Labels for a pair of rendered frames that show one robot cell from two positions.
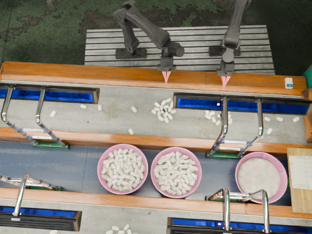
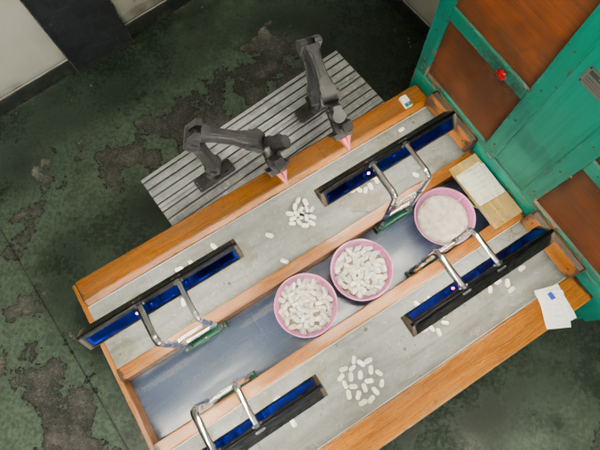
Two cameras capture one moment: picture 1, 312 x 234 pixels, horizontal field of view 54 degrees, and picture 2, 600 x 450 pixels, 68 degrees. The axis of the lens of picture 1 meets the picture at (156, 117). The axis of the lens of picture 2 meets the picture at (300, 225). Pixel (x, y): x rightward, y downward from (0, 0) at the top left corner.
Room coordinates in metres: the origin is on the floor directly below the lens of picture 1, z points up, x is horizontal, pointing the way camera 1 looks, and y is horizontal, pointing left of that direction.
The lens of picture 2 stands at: (0.14, 0.30, 2.64)
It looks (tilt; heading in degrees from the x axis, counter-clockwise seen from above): 73 degrees down; 327
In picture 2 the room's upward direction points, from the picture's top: 5 degrees counter-clockwise
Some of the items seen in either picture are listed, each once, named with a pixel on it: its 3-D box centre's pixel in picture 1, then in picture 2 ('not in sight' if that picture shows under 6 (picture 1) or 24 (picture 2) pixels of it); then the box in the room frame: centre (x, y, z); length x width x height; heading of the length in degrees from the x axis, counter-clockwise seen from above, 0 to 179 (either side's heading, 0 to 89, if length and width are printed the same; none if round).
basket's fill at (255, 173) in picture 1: (257, 178); (441, 220); (0.25, -0.53, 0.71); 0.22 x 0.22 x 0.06
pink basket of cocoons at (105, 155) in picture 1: (123, 170); (305, 305); (0.32, 0.18, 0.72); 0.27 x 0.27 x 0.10
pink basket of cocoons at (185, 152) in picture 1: (175, 173); (360, 270); (0.29, -0.10, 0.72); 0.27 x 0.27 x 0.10
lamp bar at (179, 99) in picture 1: (241, 101); (387, 155); (0.55, -0.39, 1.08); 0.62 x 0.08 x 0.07; 85
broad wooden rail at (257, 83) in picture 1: (152, 84); (263, 194); (0.86, 0.02, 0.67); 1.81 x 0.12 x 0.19; 85
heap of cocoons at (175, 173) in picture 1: (175, 173); (360, 271); (0.30, -0.10, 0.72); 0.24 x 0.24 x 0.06
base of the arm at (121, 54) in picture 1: (130, 50); (212, 172); (1.08, 0.15, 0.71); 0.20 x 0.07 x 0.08; 90
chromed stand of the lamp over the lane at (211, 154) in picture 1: (231, 130); (390, 189); (0.47, -0.38, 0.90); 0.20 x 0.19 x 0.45; 85
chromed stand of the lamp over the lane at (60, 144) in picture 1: (41, 119); (185, 316); (0.56, 0.59, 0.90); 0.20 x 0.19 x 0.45; 85
